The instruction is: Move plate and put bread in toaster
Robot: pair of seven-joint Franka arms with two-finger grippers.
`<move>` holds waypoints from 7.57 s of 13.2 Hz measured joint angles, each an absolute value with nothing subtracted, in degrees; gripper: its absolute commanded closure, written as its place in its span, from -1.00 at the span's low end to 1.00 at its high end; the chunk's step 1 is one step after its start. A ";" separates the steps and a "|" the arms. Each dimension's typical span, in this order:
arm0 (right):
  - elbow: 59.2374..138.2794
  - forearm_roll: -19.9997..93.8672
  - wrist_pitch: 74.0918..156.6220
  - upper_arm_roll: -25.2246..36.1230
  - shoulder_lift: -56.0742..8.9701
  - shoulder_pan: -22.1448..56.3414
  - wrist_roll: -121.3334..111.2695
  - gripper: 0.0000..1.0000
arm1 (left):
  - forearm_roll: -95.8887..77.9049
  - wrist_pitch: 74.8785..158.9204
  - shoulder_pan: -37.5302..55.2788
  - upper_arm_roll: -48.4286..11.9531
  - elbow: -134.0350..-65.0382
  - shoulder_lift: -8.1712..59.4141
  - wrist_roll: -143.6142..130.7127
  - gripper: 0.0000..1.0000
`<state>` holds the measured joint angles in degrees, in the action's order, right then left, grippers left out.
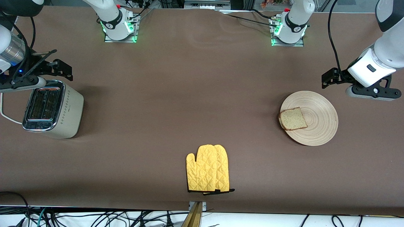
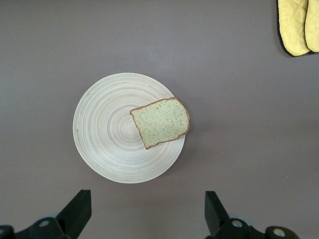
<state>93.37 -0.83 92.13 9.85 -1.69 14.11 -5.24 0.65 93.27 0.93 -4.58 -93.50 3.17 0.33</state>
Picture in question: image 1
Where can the beige chrome two-slot toaster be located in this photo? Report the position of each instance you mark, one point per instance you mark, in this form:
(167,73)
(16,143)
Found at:
(68,113)

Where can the orange background object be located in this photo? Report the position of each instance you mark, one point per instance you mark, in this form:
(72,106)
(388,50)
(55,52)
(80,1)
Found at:
(271,3)

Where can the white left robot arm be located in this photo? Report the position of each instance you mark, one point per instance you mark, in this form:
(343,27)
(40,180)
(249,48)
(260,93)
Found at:
(295,19)

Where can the brown bread slice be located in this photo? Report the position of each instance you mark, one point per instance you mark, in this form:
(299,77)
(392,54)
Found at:
(293,119)

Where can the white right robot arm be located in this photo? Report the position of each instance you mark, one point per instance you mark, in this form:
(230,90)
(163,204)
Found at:
(110,19)

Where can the brass coloured bar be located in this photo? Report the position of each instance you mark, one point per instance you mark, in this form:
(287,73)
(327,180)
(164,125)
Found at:
(194,217)

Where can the round wooden plate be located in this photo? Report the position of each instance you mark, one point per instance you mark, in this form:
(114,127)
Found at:
(318,126)

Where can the yellow quilted oven mitt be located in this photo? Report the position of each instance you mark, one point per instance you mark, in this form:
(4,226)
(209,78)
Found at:
(224,170)
(202,170)

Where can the small silver metal bracket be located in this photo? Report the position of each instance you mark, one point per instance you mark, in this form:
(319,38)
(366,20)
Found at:
(204,205)

